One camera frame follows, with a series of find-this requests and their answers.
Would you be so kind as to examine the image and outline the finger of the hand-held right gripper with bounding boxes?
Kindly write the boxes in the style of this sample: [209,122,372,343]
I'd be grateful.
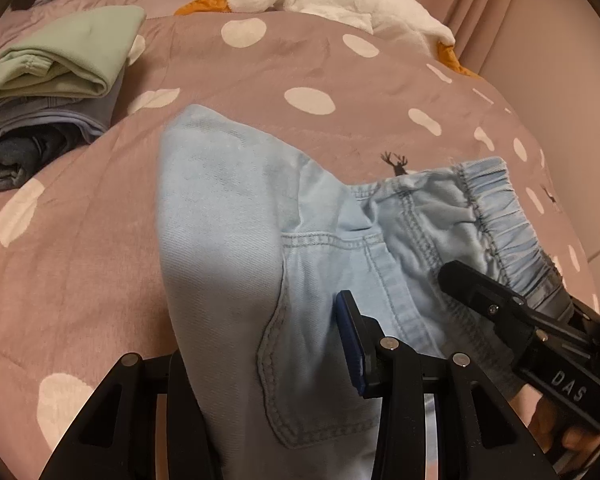
[437,259,537,357]

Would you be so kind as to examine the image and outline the pink dotted deer-print blanket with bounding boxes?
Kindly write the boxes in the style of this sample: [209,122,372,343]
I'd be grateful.
[0,0,600,480]

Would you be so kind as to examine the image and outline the person's right hand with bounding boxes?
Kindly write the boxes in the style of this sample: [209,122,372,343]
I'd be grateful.
[527,394,600,462]

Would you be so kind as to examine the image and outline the light blue denim pants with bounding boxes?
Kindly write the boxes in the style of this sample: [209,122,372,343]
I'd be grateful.
[157,104,570,480]

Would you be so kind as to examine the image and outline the folded green garment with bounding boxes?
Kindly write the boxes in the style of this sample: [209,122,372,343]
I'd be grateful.
[0,5,147,112]

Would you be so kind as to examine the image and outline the folded dark denim jeans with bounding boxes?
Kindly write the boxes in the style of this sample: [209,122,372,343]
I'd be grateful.
[0,127,89,199]

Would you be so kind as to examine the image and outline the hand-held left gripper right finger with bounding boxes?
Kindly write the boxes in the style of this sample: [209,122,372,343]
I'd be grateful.
[334,289,557,480]

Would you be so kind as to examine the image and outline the folded grey-blue garment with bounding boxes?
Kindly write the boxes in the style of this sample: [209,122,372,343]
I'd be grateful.
[0,66,127,152]

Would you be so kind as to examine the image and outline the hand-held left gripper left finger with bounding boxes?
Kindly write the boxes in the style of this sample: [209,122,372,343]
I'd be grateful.
[37,352,222,480]

